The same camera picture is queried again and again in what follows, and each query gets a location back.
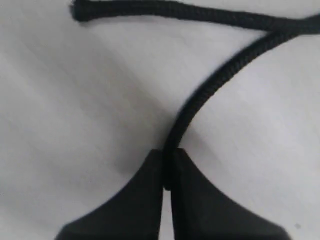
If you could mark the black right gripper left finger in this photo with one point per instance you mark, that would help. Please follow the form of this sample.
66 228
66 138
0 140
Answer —
134 213

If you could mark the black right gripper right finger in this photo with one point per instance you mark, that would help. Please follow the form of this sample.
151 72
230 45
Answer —
200 211

